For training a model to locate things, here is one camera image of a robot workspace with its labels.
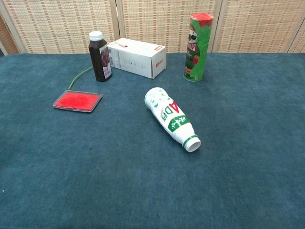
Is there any white plastic drink bottle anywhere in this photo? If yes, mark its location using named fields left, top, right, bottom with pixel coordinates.
left=144, top=87, right=202, bottom=153

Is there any dark juice bottle white cap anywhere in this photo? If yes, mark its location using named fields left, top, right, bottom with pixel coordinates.
left=88, top=31, right=113, bottom=83

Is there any white cardboard box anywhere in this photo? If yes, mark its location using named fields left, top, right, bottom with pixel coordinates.
left=107, top=37, right=167, bottom=80

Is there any red ink pad clear case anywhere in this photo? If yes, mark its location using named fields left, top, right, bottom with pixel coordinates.
left=52, top=90, right=104, bottom=114

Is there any green chips can red lid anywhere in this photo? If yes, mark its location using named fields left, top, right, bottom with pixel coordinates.
left=183, top=13, right=214, bottom=83

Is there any blue table cloth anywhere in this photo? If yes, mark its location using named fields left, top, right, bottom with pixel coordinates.
left=0, top=52, right=305, bottom=229

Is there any woven folding screen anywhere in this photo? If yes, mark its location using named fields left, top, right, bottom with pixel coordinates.
left=0, top=0, right=305, bottom=57

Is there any green cable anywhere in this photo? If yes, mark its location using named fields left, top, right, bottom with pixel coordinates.
left=68, top=66, right=94, bottom=91

